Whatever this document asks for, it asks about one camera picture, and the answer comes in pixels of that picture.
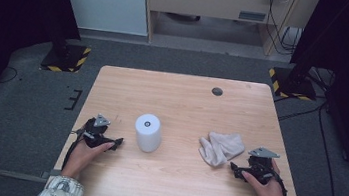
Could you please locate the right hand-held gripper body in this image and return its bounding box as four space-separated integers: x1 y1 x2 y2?
242 144 283 187

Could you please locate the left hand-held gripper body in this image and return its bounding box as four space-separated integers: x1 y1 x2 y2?
79 111 118 152

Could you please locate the white cloth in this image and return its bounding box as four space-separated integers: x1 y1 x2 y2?
196 128 248 171

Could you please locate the white cylinder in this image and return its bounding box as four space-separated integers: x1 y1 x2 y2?
131 111 165 155

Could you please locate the person's left hand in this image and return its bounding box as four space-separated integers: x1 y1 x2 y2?
60 136 117 184

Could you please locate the person's right hand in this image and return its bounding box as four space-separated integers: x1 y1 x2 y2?
238 155 296 196

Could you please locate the grey tape piece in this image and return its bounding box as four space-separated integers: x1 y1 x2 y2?
40 167 63 182

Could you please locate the black yellow striped stand base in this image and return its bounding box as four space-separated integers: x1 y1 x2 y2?
39 40 93 76
265 65 321 103

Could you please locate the black left gripper strap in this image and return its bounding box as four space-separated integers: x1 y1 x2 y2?
61 125 90 172

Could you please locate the black gripper strap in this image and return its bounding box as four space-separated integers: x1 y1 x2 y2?
61 125 90 172
269 170 292 196

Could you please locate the black right gripper strap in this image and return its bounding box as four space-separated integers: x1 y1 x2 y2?
269 170 292 196

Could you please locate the thick black floor cable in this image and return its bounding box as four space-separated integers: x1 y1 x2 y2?
266 65 349 196

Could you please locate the thin black floor cable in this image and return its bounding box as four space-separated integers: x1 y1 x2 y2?
0 65 20 87

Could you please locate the bundle of black cables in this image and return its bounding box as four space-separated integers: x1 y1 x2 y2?
261 0 307 58

